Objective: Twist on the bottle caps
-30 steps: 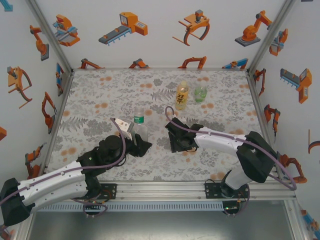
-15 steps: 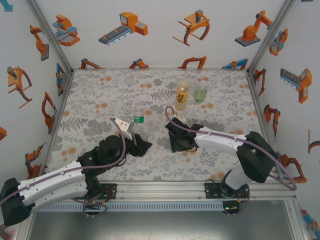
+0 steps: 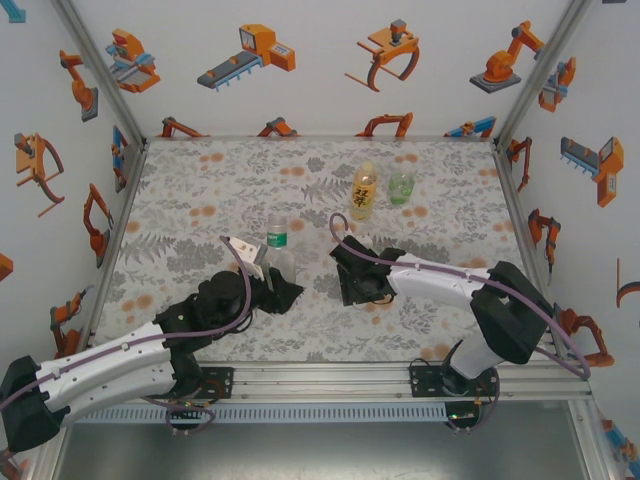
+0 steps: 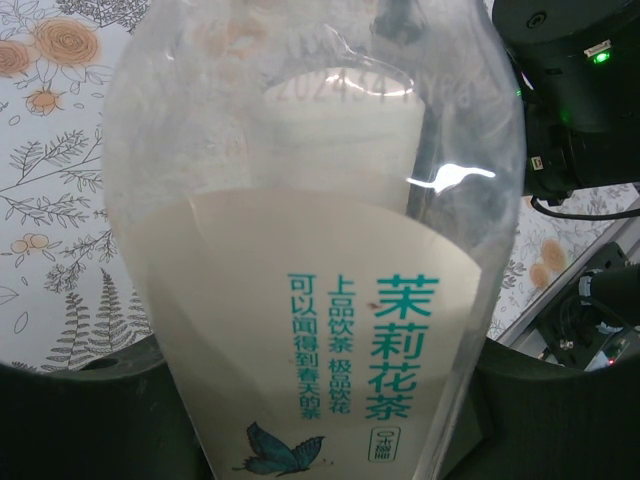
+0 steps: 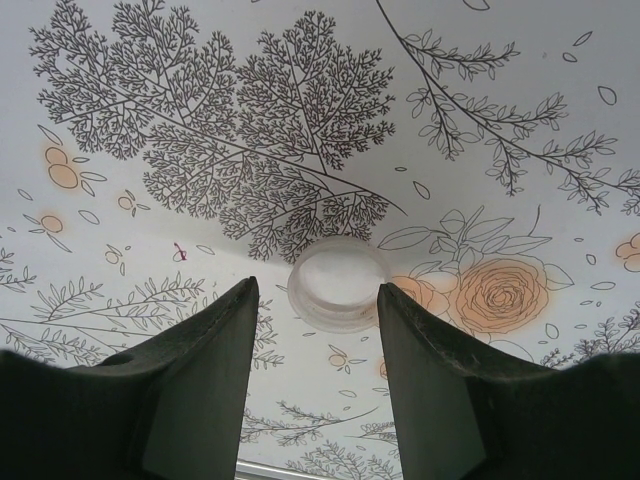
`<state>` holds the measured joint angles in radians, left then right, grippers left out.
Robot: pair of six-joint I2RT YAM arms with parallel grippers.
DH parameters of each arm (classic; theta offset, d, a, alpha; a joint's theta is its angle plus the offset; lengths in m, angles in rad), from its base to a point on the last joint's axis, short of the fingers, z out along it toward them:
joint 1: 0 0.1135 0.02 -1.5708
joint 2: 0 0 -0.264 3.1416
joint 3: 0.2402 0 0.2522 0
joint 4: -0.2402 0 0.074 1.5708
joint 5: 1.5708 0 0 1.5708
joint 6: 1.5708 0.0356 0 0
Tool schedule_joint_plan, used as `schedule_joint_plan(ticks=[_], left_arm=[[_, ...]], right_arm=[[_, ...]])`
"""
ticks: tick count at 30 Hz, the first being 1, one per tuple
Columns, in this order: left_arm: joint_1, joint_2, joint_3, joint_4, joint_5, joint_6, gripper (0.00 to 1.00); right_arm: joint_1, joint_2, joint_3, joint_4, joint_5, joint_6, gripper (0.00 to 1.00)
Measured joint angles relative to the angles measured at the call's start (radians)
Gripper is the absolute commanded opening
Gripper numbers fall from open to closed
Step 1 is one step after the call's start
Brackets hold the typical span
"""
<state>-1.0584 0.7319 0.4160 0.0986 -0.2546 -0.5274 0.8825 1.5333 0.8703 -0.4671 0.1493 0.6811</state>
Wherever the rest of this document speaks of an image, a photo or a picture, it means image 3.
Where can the clear plastic bottle green label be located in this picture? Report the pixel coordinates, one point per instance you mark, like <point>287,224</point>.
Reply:
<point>280,250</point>

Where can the yellow tea bottle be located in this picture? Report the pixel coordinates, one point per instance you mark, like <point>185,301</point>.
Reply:
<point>363,197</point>

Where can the pale translucent bottle cap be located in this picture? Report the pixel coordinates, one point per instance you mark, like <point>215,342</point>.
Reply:
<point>406,160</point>

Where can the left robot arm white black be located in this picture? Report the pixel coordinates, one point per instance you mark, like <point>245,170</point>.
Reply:
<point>100,380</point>

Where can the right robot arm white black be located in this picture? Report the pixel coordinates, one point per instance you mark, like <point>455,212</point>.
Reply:
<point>515,320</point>

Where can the grey floral tablecloth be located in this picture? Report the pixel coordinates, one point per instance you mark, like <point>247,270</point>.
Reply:
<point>225,165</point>

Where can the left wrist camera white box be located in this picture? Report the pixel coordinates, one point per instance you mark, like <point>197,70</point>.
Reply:
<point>247,250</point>

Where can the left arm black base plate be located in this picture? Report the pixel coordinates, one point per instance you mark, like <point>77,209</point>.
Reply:
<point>225,382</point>

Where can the aluminium front rail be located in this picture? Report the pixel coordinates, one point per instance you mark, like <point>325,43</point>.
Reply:
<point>320,382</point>

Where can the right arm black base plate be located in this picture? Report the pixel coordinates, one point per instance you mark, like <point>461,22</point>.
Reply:
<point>420,380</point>

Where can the aluminium side rail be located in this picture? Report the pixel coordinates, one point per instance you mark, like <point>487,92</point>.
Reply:
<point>114,250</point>
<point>514,200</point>

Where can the aluminium frame leg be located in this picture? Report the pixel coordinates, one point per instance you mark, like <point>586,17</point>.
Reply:
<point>602,470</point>
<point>44,465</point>

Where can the aluminium corner post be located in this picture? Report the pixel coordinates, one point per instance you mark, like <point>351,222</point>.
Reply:
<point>538,75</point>
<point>102,75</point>

